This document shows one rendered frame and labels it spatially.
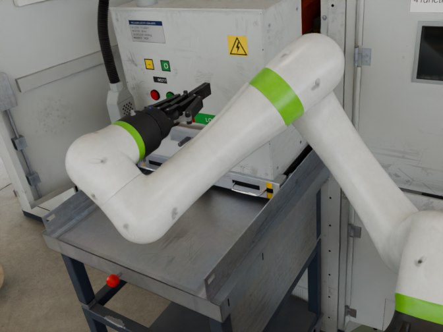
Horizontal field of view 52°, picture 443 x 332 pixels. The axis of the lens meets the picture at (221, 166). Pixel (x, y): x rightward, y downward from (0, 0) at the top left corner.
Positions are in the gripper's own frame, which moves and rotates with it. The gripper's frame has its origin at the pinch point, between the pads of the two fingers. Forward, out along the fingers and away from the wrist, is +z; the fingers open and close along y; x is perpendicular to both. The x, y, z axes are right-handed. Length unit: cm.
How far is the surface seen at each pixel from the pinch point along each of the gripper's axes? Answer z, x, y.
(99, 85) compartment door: 17, -10, -55
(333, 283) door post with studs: 42, -93, 19
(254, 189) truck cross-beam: 12.4, -34.3, 5.0
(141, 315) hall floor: 12, -123, -63
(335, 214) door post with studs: 42, -60, 19
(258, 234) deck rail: -2.3, -37.0, 13.8
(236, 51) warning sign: 13.6, 6.3, 3.1
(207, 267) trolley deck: -17.2, -38.3, 7.4
